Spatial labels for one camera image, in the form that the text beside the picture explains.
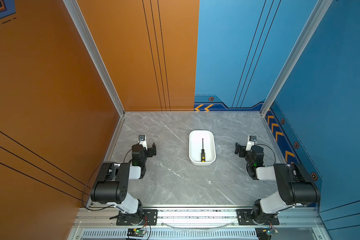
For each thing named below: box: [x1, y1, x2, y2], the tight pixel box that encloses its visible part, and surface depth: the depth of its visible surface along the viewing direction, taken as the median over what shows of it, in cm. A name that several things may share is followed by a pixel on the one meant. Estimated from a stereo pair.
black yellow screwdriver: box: [201, 138, 206, 163], surface depth 96 cm
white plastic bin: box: [189, 130, 217, 166], surface depth 99 cm
